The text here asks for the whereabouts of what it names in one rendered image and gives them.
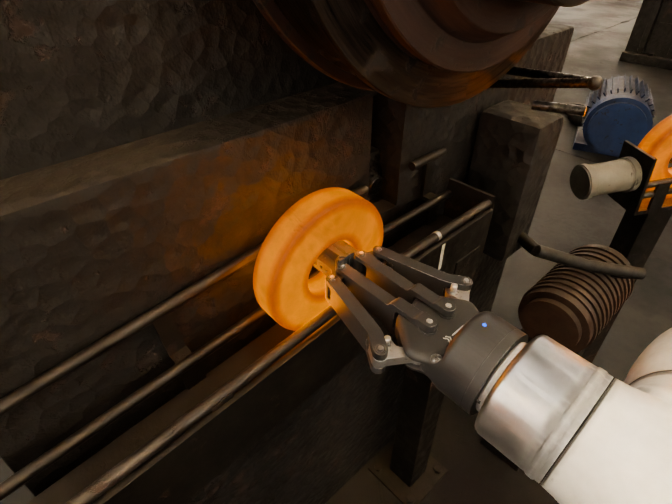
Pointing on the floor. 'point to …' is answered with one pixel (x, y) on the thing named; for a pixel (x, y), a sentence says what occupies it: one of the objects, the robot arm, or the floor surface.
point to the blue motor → (615, 116)
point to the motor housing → (572, 306)
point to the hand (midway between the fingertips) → (323, 249)
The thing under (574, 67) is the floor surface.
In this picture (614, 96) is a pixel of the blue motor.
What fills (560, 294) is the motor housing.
